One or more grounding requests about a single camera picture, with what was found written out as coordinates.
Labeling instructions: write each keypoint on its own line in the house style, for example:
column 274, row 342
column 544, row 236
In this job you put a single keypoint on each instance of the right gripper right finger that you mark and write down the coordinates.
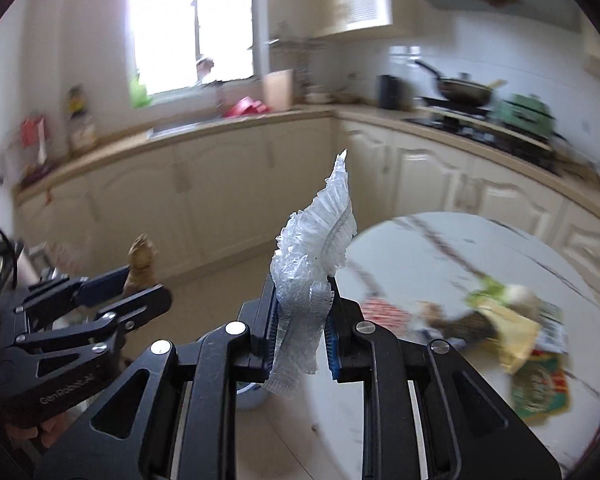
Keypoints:
column 401, row 410

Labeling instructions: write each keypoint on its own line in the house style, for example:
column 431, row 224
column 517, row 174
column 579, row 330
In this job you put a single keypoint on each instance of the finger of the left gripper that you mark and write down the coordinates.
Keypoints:
column 28, row 309
column 119, row 315

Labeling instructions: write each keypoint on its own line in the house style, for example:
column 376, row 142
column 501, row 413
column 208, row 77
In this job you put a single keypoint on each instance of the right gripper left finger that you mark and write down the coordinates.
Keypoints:
column 171, row 414

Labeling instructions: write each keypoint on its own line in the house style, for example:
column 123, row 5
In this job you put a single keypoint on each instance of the green red snack packet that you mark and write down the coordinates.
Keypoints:
column 540, row 388

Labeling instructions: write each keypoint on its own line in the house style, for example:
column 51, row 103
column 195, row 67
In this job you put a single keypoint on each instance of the yellow snack bag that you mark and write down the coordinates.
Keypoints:
column 516, row 334

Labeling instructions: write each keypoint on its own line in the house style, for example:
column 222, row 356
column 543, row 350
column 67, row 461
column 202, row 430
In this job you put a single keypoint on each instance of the clear plastic wrapper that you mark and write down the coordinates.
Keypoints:
column 311, row 248

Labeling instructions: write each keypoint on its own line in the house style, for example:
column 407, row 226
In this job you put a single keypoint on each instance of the black snack wrapper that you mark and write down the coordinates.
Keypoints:
column 467, row 331

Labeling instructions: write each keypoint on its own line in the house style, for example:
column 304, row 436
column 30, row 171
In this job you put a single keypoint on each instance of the red white snack wrapper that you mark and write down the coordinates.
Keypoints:
column 380, row 312

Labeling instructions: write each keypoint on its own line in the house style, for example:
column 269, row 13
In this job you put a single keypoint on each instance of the white steamed bun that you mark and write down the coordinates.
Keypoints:
column 522, row 300

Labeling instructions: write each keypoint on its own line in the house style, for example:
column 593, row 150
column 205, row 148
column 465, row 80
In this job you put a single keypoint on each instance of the blue trash bucket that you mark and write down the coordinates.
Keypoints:
column 250, row 395

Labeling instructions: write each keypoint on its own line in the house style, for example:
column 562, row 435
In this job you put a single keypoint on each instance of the kitchen window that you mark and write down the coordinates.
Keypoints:
column 182, row 44

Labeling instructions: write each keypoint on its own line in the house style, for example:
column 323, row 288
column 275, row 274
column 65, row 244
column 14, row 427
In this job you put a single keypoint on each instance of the white barcode sachet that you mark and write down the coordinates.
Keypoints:
column 552, row 336

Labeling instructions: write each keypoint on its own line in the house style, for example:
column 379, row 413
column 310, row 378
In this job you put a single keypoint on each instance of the large jar with yellow label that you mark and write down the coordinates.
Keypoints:
column 82, row 129

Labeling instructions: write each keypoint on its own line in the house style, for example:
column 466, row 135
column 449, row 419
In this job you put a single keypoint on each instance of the red utensil holder rack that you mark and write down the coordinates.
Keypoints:
column 34, row 141

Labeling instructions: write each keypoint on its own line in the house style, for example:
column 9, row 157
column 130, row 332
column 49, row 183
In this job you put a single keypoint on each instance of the green bottle on windowsill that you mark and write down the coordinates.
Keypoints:
column 139, row 96

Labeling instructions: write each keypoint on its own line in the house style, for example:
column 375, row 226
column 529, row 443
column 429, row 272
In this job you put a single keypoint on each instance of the red dish basin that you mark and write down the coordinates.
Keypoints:
column 245, row 107

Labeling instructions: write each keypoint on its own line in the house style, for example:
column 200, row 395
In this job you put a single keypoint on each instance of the black gas stove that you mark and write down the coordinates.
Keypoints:
column 538, row 153

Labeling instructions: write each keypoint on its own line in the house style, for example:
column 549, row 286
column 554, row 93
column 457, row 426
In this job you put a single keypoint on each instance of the wooden cutting board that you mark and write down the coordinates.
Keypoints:
column 278, row 90

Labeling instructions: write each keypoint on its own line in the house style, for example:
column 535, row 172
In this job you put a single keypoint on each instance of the green electric cooker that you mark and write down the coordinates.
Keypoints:
column 524, row 114

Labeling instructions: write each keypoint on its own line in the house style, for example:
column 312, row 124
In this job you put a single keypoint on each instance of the black frying pan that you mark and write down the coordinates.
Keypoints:
column 462, row 90

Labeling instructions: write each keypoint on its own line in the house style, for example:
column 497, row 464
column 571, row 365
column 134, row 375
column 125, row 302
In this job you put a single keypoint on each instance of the hanging utensil rack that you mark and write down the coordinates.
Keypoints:
column 288, row 51

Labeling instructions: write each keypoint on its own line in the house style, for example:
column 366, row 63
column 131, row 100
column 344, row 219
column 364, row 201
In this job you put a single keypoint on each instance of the black electric kettle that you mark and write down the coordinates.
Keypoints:
column 389, row 92

